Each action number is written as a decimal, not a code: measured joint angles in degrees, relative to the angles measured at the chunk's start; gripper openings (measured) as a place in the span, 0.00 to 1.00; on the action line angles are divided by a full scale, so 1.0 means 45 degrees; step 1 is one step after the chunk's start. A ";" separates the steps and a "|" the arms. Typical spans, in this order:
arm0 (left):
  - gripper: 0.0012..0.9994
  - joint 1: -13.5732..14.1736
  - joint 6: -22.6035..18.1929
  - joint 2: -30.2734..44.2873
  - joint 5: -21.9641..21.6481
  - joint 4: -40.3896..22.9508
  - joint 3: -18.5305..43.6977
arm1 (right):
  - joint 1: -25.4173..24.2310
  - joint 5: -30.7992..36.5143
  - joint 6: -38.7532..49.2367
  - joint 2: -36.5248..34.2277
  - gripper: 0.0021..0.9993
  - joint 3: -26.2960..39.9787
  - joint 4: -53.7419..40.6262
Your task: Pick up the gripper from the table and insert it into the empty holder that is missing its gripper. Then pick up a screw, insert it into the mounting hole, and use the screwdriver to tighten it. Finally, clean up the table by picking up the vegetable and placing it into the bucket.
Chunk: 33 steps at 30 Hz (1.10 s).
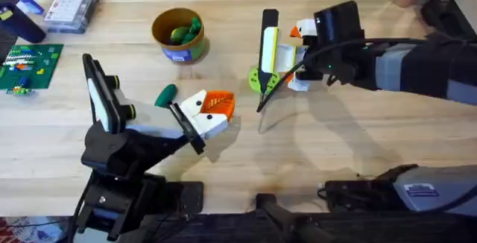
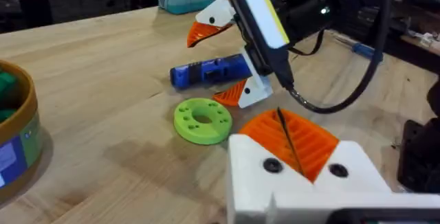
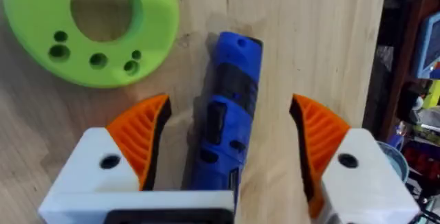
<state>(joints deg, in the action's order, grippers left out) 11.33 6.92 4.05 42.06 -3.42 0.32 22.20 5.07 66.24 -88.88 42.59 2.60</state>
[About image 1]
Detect green toy vegetable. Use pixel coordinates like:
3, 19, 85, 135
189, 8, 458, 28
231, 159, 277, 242
154, 83, 179, 109

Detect white block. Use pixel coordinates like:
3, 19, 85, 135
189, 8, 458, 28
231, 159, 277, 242
274, 44, 298, 74

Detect right wrist upright black plate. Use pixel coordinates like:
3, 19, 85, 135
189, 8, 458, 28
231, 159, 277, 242
314, 0, 365, 50

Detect wrist upright black plate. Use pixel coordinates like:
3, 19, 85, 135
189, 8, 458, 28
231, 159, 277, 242
82, 53, 121, 135
314, 0, 365, 50

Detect green disc with holes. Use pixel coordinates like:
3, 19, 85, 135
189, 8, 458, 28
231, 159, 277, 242
247, 66, 281, 95

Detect brown tub with green toys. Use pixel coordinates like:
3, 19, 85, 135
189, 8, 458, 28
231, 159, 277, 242
151, 7, 210, 65

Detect left wrist upright black plate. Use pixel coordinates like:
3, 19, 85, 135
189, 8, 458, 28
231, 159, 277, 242
82, 53, 121, 135

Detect green board with toy blocks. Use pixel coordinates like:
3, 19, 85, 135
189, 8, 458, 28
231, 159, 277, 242
0, 43, 65, 96

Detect clear plastic parts box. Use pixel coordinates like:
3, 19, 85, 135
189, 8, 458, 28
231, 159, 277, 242
42, 0, 101, 35

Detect dark blue cylinder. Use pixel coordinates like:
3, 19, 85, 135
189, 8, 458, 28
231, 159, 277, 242
0, 1, 48, 45

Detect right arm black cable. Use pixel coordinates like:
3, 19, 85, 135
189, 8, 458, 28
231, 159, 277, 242
255, 37, 477, 113

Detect black stand post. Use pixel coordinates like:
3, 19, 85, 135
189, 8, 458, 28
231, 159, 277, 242
255, 192, 336, 243

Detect black rail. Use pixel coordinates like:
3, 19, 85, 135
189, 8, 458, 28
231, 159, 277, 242
122, 212, 477, 243

